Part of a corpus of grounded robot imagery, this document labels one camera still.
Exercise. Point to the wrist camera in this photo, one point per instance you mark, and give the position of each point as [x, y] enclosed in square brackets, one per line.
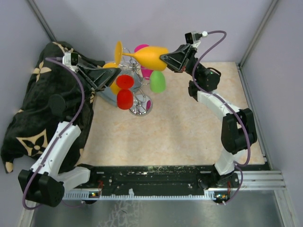
[71, 59]
[193, 38]

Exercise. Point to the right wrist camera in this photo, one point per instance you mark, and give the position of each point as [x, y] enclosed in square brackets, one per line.
[193, 38]

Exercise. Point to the grey folded cloth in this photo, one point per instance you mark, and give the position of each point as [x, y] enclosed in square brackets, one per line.
[109, 96]

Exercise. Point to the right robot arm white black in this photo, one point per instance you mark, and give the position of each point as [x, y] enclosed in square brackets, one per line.
[238, 126]

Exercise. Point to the black floral blanket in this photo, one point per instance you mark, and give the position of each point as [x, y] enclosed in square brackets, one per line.
[34, 125]

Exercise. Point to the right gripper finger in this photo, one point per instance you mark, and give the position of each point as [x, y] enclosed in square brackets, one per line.
[175, 60]
[183, 49]

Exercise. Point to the chrome wine glass rack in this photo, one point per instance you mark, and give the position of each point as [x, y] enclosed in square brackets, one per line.
[142, 104]

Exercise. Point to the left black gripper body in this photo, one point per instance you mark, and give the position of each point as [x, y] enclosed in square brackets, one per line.
[90, 86]

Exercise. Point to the red plastic wine glass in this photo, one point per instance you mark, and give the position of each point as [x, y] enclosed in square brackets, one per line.
[125, 96]

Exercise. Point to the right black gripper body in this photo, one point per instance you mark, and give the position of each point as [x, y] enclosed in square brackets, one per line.
[190, 61]

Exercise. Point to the pink plastic wine glass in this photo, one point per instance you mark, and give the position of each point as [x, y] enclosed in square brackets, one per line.
[146, 73]

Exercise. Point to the green plastic wine glass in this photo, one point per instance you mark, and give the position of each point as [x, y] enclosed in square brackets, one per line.
[157, 82]

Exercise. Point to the orange wine glass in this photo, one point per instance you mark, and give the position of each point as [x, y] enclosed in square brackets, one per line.
[114, 87]
[148, 57]

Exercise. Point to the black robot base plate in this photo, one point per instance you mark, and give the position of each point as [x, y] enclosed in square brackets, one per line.
[158, 180]

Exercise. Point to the orange wine glass front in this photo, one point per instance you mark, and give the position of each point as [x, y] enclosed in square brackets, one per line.
[148, 57]

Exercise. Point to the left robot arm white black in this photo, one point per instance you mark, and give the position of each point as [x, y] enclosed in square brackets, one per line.
[44, 183]

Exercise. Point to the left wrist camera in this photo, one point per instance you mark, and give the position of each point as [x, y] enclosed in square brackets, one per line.
[71, 59]

